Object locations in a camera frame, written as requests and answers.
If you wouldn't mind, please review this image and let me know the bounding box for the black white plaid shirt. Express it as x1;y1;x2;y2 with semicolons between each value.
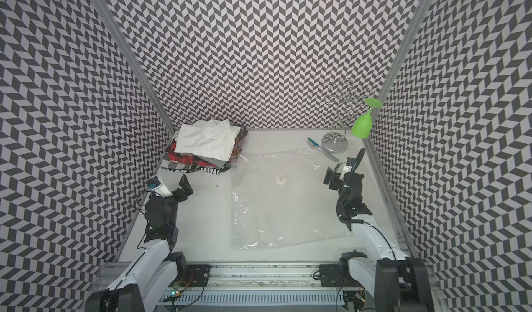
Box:
161;161;231;175

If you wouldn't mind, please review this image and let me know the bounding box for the grey cloth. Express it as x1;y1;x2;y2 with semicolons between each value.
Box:
198;156;227;169

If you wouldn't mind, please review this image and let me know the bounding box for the clear plastic vacuum bag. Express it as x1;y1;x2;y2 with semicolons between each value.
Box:
231;148;351;250

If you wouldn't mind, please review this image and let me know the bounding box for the dark plaid cloth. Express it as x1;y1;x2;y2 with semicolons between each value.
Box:
230;126;248;161

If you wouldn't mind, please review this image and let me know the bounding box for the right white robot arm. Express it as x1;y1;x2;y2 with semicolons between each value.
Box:
324;169;435;311

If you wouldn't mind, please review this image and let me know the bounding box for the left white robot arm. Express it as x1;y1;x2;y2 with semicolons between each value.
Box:
84;175;193;311

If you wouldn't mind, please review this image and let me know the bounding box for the green plastic wine glass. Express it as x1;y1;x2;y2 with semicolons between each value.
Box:
351;98;383;139

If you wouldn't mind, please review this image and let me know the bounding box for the right small circuit board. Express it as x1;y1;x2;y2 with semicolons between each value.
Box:
346;291;366;310

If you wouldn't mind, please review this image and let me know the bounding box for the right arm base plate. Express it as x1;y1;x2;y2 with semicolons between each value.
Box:
318;263;361;288

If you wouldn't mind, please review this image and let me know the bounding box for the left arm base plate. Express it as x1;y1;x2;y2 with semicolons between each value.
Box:
173;263;211;288

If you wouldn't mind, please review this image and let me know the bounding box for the aluminium front rail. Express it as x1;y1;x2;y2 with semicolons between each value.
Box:
89;261;441;292

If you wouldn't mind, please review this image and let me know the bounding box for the metal wire glass rack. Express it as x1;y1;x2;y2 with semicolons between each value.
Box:
321;79;374;155

